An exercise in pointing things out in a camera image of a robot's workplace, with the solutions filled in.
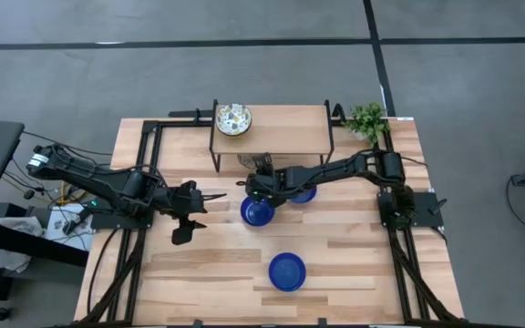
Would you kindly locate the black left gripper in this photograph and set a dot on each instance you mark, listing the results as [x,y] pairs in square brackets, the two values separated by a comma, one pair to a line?
[182,200]

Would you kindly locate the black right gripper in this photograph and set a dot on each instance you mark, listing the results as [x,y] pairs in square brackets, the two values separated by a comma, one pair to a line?
[267,184]

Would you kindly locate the white leaf-patterned ceramic bowl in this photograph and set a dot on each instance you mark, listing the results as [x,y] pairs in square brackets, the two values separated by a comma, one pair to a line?
[245,160]
[233,119]

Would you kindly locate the blue plastic mini bowl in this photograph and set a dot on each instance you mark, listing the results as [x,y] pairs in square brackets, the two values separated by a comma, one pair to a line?
[305,197]
[255,213]
[287,272]

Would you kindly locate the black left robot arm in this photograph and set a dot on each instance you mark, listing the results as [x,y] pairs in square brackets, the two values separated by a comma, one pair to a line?
[107,184]

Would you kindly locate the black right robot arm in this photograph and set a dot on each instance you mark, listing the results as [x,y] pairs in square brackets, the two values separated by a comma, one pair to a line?
[335,171]

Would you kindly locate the wooden shelf with metal legs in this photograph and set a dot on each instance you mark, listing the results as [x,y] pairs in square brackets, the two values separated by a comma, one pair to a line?
[281,130]

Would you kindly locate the small green potted plant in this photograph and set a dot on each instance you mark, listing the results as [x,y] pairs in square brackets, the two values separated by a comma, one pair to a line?
[368,122]

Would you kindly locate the white box with print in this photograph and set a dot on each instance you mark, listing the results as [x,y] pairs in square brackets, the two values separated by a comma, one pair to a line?
[59,223]

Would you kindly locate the white crumpled bag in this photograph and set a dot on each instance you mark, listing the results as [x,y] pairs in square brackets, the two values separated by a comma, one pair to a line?
[7,255]

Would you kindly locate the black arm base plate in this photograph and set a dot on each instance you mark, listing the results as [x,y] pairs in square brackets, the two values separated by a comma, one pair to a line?
[116,222]
[426,207]

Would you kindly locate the black frame edge clip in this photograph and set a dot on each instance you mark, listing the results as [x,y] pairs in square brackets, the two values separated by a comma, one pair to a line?
[323,323]
[197,324]

